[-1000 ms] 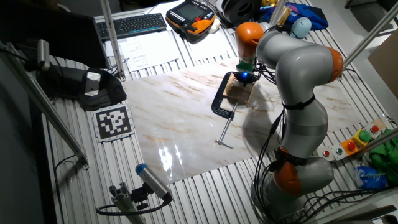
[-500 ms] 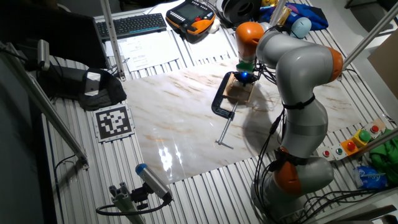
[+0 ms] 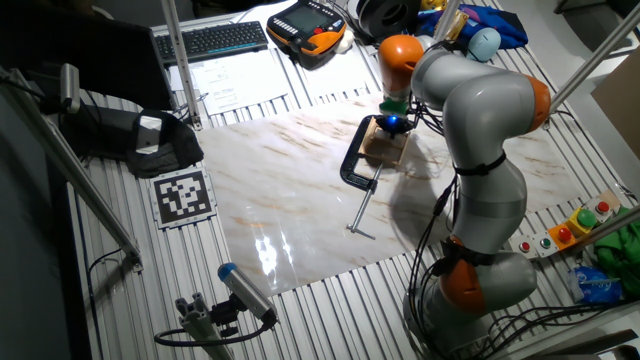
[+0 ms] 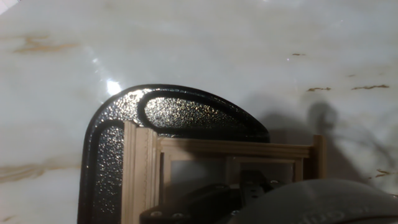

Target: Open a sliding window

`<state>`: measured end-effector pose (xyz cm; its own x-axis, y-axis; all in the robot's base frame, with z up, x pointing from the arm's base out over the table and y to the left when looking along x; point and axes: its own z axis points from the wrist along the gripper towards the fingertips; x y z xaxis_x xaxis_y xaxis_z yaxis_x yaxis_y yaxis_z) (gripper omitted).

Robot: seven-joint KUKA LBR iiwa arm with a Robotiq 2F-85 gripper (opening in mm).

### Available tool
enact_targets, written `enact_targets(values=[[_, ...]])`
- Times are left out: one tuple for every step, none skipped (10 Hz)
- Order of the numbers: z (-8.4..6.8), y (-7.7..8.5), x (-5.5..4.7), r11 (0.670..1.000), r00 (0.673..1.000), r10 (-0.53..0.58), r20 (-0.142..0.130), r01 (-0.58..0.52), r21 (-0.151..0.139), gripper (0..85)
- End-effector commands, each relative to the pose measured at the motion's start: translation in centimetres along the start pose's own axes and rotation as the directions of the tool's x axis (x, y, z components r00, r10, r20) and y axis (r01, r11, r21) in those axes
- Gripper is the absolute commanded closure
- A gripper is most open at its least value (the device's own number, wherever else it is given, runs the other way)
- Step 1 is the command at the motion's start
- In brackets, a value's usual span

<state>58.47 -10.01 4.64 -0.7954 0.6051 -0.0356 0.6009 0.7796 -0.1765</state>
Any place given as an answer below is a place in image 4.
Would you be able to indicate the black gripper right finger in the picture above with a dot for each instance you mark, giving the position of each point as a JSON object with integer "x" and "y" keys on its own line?
{"x": 255, "y": 185}

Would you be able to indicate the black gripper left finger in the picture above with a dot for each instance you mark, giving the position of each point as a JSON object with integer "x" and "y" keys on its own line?
{"x": 192, "y": 208}

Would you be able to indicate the small wooden sliding window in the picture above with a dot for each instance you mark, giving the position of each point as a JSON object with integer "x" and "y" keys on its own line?
{"x": 140, "y": 174}

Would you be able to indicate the black C-clamp steel screw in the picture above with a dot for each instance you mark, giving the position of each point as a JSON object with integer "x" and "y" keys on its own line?
{"x": 102, "y": 161}

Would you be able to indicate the marble pattern mat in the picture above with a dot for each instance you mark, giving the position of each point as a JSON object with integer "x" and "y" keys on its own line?
{"x": 199, "y": 46}

